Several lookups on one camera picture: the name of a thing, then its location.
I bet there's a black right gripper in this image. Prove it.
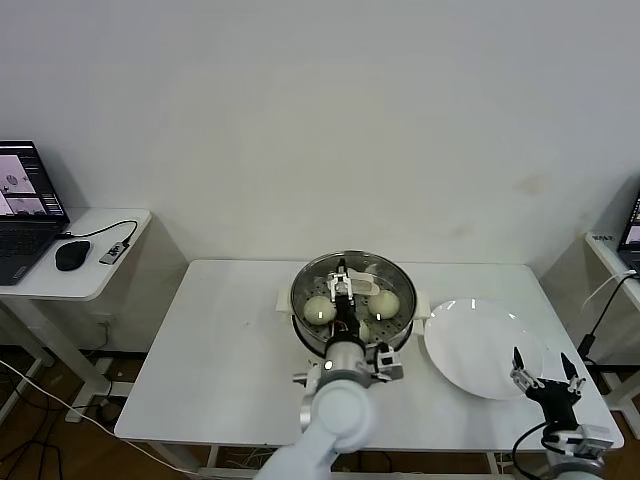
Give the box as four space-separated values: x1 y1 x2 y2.
508 346 586 429

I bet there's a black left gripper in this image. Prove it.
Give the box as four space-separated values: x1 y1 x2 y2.
327 259 357 342

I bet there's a glass pot lid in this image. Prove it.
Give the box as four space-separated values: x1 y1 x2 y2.
291 251 418 346

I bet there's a steel steamer basket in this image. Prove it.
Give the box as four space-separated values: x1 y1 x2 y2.
275 249 430 357

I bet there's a white round plate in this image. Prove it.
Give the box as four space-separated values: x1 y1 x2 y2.
423 298 546 400

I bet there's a dark laptop with lit screen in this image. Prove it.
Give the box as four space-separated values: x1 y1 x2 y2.
617 192 640 274

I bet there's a grey usb hub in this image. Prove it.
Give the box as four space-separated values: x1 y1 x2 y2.
98 241 129 265

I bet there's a white side table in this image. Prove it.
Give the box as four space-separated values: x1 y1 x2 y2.
0 207 187 409

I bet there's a black computer mouse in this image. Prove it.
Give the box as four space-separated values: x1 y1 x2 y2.
54 239 93 272

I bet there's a black open laptop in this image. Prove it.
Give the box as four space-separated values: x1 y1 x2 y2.
0 139 70 286

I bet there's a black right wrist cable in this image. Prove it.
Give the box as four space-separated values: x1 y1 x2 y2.
512 422 554 480

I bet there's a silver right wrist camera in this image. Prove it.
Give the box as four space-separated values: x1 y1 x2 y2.
567 423 612 459

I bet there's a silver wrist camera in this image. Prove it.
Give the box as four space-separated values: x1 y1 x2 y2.
567 423 612 459
374 348 405 384

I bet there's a black adapter cable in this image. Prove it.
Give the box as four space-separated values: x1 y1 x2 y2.
587 272 640 339

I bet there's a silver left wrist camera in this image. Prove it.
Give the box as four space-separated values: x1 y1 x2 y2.
374 348 405 384

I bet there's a white desk cable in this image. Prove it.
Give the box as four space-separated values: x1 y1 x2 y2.
584 269 640 307

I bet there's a white main table frame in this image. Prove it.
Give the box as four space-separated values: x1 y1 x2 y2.
199 444 516 480

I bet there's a black usb cable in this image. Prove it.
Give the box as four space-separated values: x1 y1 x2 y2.
57 218 140 246

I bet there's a white floor cable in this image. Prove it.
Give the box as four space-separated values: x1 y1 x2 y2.
0 358 201 474

